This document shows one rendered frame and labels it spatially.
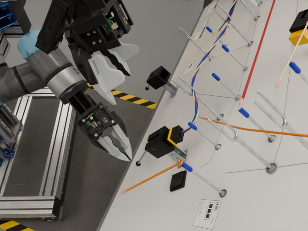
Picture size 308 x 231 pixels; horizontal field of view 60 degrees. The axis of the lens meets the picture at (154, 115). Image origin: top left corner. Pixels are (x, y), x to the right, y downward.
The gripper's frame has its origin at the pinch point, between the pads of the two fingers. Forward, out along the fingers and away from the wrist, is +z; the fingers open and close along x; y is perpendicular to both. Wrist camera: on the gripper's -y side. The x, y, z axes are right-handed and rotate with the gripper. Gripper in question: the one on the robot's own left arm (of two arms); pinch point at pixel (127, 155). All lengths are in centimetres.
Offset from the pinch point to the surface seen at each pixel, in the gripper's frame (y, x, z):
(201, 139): 7.3, 15.7, 6.8
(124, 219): 0.6, -10.3, 11.8
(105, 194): -101, -35, 24
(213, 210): 23.1, 7.3, 13.0
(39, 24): -201, -3, -123
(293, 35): 23.7, 36.2, -1.3
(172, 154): 7.2, 8.4, 5.2
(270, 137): 25.0, 21.9, 9.0
